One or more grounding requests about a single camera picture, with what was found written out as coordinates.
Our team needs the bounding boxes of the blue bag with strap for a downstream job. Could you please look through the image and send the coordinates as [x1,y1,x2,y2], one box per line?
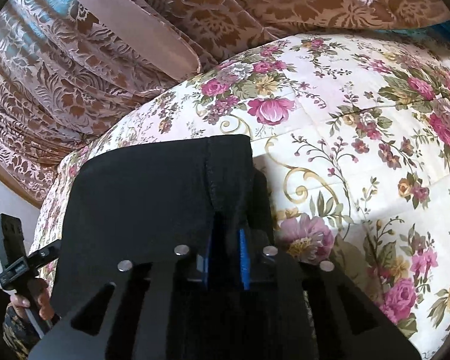
[370,19,450,45]

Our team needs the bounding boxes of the brown patterned curtain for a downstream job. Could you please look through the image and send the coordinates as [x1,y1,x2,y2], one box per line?
[0,0,450,202]

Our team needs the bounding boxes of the floral bed sheet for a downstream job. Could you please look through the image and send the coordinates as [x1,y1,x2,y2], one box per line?
[32,31,450,359]

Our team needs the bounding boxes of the person's left hand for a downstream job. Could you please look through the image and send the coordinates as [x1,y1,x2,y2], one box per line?
[8,277,55,323]

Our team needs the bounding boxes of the black pants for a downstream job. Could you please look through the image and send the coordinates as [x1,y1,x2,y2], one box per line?
[50,133,276,360]

